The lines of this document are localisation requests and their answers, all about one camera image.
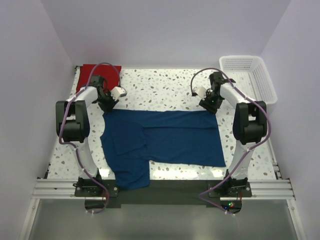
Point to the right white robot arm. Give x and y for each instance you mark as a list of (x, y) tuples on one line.
[(250, 125)]

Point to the blue t shirt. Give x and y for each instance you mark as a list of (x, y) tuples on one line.
[(133, 138)]

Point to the white plastic basket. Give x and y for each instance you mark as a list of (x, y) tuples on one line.
[(251, 76)]

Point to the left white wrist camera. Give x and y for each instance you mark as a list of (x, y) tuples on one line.
[(118, 92)]

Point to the folded red t shirt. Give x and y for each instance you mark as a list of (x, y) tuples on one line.
[(106, 71)]

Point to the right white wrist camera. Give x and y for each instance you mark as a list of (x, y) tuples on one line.
[(199, 91)]

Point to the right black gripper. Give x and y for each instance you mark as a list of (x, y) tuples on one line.
[(212, 108)]

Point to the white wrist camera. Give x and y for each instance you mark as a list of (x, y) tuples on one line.
[(199, 91), (118, 92)]

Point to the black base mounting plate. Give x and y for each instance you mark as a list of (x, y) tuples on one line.
[(165, 192)]

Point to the aluminium frame rail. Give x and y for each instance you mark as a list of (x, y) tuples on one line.
[(279, 189)]

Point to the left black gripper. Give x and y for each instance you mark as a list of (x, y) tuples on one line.
[(112, 103)]

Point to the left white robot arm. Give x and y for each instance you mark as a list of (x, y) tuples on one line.
[(73, 129)]

